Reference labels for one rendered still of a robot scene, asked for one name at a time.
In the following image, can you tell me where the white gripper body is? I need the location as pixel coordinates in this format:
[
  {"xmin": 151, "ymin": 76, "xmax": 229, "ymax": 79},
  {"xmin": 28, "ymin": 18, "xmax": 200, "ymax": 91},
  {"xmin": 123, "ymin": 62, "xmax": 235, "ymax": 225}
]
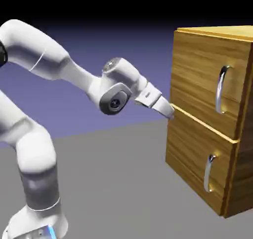
[{"xmin": 151, "ymin": 96, "xmax": 175, "ymax": 121}]

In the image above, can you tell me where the large wooden cabinet door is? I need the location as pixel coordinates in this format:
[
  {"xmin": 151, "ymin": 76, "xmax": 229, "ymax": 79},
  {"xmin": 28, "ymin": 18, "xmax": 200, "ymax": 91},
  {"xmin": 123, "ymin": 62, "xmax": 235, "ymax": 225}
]
[{"xmin": 169, "ymin": 30, "xmax": 252, "ymax": 141}]

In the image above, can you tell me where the small wooden cabinet door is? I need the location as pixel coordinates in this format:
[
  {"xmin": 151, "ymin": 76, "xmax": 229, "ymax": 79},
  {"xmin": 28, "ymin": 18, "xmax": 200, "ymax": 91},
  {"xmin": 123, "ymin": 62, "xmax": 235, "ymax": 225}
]
[{"xmin": 165, "ymin": 106, "xmax": 239, "ymax": 216}]

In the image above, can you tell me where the light wood cabinet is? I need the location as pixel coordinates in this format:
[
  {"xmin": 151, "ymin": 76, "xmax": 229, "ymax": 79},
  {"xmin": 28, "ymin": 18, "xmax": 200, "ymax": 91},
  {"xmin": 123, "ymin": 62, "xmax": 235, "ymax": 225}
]
[{"xmin": 165, "ymin": 25, "xmax": 253, "ymax": 219}]

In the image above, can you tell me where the long silver curved handle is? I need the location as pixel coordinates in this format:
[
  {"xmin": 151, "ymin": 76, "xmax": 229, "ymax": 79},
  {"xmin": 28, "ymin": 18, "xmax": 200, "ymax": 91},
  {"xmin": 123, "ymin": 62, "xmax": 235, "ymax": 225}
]
[{"xmin": 215, "ymin": 65, "xmax": 230, "ymax": 114}]

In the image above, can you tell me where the short silver curved handle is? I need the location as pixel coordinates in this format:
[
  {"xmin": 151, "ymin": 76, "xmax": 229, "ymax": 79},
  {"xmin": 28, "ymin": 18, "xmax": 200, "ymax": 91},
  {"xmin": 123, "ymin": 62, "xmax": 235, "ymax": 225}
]
[{"xmin": 203, "ymin": 154, "xmax": 217, "ymax": 193}]

